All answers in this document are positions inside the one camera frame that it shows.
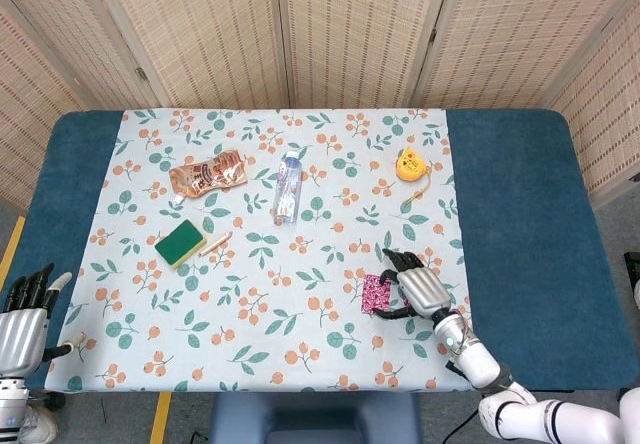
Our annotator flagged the floral leaf berry tablecloth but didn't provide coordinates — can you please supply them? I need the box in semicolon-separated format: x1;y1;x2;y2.
43;107;481;394

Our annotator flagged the orange foil snack pouch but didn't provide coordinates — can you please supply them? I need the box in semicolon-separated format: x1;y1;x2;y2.
168;148;249;203

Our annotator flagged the white shoe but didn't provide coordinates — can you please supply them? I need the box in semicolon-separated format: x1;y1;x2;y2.
19;406;59;444

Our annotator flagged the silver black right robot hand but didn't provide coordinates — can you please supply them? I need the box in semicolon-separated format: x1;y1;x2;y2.
372;247;454;321

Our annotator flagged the woven bamboo screen panel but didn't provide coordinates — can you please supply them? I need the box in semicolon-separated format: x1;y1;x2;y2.
274;0;456;110
0;0;171;113
409;0;640;110
0;0;89;215
82;0;294;110
547;0;640;210

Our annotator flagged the teal blue table cover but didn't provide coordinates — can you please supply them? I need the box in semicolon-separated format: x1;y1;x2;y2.
2;108;627;394

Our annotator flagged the yellow floor tape strip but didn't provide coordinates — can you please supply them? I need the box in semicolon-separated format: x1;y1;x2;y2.
0;215;27;288
149;392;173;444

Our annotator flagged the light wooden pencil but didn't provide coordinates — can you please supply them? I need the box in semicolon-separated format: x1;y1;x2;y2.
198;231;234;258

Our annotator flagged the yellow tape measure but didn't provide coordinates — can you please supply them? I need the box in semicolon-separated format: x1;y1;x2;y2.
396;146;436;205

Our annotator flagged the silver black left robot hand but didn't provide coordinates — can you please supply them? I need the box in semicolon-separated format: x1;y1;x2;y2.
0;262;87;378

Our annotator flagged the clear plastic water bottle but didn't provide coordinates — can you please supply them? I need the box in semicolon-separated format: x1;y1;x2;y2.
272;150;305;228

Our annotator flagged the green yellow sponge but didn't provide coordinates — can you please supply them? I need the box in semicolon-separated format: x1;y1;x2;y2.
153;219;208;270

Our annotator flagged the pink patterned pouch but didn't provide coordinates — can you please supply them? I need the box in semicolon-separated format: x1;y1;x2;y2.
360;273;394;316

